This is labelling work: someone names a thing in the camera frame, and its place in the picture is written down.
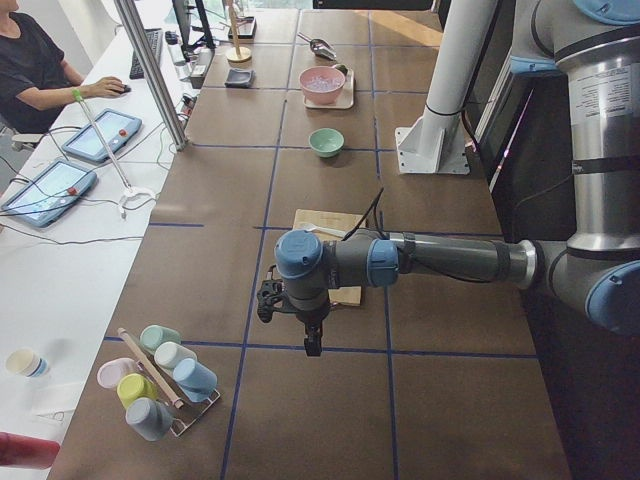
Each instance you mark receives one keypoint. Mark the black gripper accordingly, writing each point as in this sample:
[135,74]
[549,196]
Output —
[309,318]

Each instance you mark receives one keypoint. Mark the white plastic spoon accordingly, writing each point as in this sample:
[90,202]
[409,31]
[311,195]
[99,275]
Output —
[326,230]

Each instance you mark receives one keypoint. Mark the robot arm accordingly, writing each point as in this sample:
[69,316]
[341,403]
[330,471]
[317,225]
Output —
[596,271]

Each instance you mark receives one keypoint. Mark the mint green bowl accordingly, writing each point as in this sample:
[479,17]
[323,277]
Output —
[326,142]

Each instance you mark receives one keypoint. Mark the pink bowl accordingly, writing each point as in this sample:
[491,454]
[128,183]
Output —
[321,98]

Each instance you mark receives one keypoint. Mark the clear ice cubes pile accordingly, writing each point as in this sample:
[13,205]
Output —
[323,84]

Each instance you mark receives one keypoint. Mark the stainless steel ice scoop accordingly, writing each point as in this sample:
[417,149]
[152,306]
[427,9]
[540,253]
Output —
[319,47]

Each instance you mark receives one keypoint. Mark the bamboo cutting board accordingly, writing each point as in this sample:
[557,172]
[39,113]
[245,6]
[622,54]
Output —
[343,222]

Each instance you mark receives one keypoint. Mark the blue pastel cup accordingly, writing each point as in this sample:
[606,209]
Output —
[196,380]

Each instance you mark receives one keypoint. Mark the white pastel cup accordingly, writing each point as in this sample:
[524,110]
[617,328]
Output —
[169,354]

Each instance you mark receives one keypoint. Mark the green pastel cup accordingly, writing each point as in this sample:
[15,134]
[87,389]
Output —
[153,336]

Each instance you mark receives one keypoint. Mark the grey pastel cup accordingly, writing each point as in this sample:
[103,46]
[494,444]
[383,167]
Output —
[149,418]

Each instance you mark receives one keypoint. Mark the yellow pastel cup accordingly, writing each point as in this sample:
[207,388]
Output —
[134,386]

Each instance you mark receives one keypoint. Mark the pink pastel cup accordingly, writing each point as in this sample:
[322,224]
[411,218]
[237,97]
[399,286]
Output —
[112,372]

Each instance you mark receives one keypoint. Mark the white stick with hook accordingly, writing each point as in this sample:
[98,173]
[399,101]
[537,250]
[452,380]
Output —
[130,192]

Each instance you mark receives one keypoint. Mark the beige plastic tray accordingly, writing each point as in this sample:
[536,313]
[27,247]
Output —
[344,101]

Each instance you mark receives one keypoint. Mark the grey folded cloth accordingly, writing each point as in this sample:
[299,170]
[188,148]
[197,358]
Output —
[239,78]

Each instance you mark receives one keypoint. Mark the paper cup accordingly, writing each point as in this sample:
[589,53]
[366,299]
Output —
[27,363]

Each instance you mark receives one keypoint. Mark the far teach pendant tablet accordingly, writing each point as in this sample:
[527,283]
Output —
[116,128]

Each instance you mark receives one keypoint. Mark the teach pendant tablet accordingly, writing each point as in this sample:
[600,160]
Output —
[116,128]
[43,200]

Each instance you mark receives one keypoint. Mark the wooden paper towel stand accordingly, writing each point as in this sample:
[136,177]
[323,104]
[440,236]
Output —
[238,53]

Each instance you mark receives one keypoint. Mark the near teach pendant tablet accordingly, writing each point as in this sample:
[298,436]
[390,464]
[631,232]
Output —
[43,200]

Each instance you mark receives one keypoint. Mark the red bottle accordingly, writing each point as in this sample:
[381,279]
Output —
[27,452]

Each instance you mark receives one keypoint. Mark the person in black shirt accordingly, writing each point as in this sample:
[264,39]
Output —
[37,81]

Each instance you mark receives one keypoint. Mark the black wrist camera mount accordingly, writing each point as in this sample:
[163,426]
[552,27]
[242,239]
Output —
[269,296]

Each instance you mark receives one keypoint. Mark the white wire cup rack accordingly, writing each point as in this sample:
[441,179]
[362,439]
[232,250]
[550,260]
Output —
[185,412]

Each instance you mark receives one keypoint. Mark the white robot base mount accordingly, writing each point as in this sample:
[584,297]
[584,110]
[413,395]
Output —
[435,143]

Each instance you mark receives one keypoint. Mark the black frame box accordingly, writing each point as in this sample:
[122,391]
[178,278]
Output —
[246,28]

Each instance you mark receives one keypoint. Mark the aluminium frame post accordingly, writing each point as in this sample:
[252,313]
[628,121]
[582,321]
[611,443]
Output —
[134,28]

